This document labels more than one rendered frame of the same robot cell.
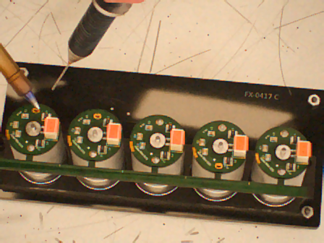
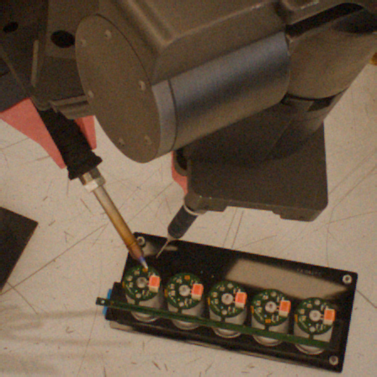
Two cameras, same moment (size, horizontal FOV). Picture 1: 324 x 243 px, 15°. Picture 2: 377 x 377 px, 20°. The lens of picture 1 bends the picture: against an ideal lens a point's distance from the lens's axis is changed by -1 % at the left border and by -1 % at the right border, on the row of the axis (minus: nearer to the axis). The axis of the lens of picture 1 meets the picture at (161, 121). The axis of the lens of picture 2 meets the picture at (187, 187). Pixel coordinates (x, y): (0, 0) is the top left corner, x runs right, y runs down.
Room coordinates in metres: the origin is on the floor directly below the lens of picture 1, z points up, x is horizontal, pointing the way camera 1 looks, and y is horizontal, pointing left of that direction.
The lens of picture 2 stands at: (-0.03, -0.03, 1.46)
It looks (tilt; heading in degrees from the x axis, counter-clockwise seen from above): 65 degrees down; 13
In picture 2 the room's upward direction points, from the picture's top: 7 degrees counter-clockwise
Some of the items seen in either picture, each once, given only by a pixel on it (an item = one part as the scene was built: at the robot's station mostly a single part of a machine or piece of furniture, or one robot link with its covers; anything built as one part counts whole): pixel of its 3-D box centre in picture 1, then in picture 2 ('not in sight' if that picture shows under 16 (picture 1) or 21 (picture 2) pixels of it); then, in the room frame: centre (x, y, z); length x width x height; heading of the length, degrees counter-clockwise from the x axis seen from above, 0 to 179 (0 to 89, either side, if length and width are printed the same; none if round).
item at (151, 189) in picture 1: (158, 159); (228, 311); (0.19, 0.00, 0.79); 0.02 x 0.02 x 0.05
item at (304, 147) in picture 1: (300, 151); (327, 315); (0.19, -0.06, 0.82); 0.01 x 0.01 x 0.01; 84
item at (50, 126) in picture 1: (49, 128); (152, 283); (0.20, 0.05, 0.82); 0.01 x 0.01 x 0.01; 84
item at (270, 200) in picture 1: (278, 170); (312, 327); (0.19, -0.05, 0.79); 0.02 x 0.02 x 0.05
